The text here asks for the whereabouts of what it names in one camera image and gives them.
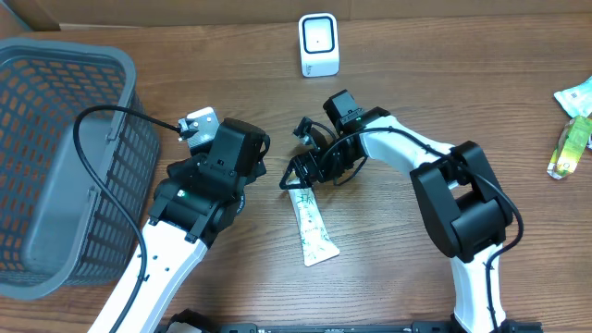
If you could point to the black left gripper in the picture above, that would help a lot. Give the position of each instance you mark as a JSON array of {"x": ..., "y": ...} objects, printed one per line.
[{"x": 186, "y": 167}]

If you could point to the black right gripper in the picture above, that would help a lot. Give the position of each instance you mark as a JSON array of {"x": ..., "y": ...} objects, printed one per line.
[{"x": 310, "y": 166}]

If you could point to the white tube with gold cap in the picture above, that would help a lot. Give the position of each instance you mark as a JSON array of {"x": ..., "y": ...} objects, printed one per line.
[{"x": 316, "y": 244}]

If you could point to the teal wet wipes pack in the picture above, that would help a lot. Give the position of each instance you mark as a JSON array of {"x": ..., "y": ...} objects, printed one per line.
[{"x": 576, "y": 101}]

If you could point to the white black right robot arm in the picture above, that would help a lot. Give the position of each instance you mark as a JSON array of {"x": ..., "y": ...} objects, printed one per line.
[{"x": 465, "y": 212}]

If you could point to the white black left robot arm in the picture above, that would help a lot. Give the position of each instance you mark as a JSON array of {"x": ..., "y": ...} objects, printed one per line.
[{"x": 200, "y": 197}]

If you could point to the white barcode scanner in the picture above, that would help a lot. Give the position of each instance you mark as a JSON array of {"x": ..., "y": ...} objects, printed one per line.
[{"x": 319, "y": 45}]

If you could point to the grey plastic shopping basket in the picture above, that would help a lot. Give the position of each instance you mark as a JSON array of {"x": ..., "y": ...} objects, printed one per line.
[{"x": 75, "y": 159}]

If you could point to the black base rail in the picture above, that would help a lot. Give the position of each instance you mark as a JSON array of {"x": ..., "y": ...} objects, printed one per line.
[{"x": 192, "y": 322}]

